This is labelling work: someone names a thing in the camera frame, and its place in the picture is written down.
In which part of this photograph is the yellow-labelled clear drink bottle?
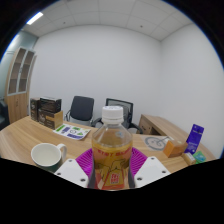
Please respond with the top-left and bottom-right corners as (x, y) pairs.
(91, 105), (134, 191)

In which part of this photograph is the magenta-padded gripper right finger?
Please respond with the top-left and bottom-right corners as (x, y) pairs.
(127, 146), (172, 189)

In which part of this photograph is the brown cardboard box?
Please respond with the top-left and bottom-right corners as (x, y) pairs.
(37, 108), (64, 131)

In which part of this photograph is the small beige box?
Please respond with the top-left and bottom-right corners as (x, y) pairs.
(181, 152), (198, 166)

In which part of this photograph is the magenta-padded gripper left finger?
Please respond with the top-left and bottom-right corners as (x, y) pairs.
(54, 147), (98, 189)

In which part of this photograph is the black flat box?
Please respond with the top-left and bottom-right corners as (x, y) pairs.
(39, 96), (63, 114)

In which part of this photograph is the green and white mug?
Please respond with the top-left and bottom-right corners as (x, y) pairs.
(30, 142), (68, 174)

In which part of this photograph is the tall dark printed box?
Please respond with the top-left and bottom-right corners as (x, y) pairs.
(29, 97), (42, 122)

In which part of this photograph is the black padded office chair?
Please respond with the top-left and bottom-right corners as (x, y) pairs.
(63, 95), (95, 127)

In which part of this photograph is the round white disc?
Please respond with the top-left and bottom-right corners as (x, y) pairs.
(144, 135), (171, 152)

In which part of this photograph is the black mesh-back office chair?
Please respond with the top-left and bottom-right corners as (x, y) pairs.
(90, 97), (144, 135)

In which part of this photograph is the narrow ceiling light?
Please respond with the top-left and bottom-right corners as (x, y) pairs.
(25, 11), (45, 26)

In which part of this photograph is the purple standing package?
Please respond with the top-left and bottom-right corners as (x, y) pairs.
(184, 123), (205, 155)

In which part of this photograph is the white printed leaflet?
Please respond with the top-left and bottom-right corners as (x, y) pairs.
(52, 123), (92, 141)

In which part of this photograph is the orange-brown box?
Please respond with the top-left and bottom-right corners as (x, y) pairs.
(162, 139), (189, 159)

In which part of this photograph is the wooden shelf unit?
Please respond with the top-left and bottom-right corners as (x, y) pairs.
(4, 46), (38, 125)

